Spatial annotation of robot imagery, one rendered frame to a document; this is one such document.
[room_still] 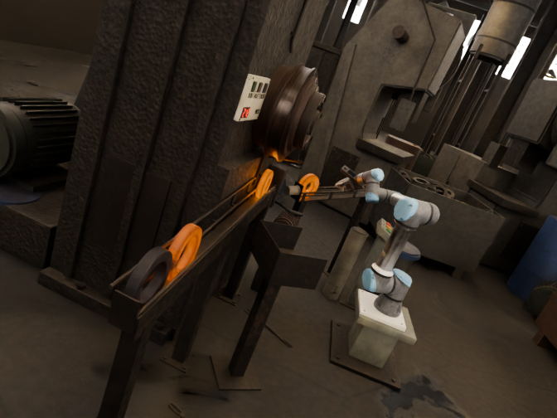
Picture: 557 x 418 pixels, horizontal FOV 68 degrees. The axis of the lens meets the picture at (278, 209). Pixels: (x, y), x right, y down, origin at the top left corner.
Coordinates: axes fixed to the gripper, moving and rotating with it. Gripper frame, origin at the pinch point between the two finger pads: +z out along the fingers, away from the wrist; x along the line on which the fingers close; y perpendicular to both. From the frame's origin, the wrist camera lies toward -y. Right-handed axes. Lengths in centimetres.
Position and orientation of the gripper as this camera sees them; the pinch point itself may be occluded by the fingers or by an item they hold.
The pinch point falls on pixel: (336, 183)
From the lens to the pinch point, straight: 265.3
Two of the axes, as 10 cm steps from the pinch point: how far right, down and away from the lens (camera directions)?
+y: 5.6, 7.9, 2.4
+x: 6.0, -5.9, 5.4
